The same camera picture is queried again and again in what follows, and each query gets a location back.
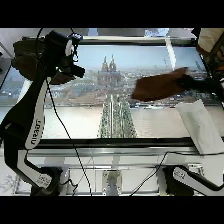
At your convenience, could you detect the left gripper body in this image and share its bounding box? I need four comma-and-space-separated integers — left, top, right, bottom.
64, 63, 86, 79

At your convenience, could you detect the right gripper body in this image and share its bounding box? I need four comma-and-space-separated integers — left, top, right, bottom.
179, 75, 205, 93

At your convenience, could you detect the brown T-shirt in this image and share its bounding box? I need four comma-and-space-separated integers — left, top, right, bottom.
131, 67, 190, 102

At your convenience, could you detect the dark brown garment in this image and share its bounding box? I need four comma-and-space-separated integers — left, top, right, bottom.
13, 37, 48, 57

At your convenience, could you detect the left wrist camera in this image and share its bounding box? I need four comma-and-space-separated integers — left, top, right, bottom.
70, 32, 83, 63

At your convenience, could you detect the black cable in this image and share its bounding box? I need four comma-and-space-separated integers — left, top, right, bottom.
129, 150, 201, 197
45, 79, 94, 197

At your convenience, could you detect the silver frame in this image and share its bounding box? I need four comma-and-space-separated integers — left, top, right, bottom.
0, 34, 224, 197

